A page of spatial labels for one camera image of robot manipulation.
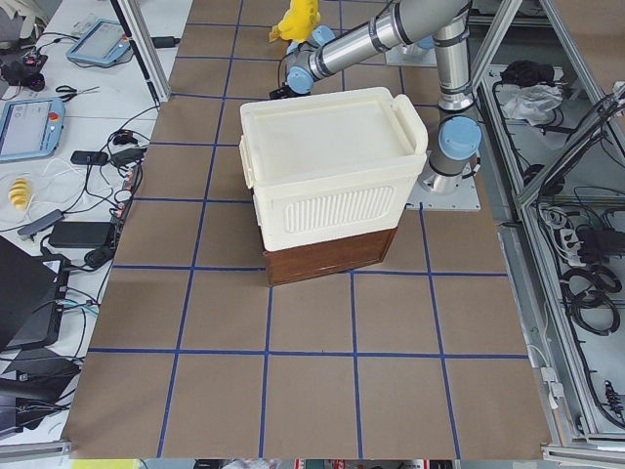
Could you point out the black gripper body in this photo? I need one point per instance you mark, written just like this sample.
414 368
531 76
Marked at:
279 92

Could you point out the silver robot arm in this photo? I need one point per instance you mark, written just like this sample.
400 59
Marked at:
390 29

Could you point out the dark wooden drawer cabinet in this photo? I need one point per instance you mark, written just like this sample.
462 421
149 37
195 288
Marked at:
327 257

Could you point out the yellow plush dinosaur toy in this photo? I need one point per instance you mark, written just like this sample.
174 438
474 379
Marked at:
298 22

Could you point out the cream plastic storage box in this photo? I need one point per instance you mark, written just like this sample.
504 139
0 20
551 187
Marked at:
330 203

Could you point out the blue teach pendant far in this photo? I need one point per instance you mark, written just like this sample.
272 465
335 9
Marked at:
103 45

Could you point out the blue teach pendant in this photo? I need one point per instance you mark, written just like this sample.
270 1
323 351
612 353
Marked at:
31 128
103 45

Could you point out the black scissors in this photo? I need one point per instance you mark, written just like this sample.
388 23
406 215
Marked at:
67 93

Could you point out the black cloth bundle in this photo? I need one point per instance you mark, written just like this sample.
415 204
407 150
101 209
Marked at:
528 73

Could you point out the white crumpled cloth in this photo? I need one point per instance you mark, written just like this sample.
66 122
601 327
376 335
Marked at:
535 104

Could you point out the black power adapter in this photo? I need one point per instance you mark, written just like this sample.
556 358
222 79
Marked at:
80 234

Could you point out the blue teach pendant near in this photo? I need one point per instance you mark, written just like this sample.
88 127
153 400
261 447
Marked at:
31 128

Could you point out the yellow toy on desk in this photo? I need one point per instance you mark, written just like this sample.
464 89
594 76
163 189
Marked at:
20 193

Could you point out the black laptop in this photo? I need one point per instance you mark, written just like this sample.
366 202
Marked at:
31 290

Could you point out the aluminium frame post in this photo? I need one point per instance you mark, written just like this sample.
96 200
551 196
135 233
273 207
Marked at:
134 25

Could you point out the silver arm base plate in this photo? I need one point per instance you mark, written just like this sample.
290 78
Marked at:
435 192

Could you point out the aluminium frame rack right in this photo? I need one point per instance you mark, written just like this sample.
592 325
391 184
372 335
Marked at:
562 188

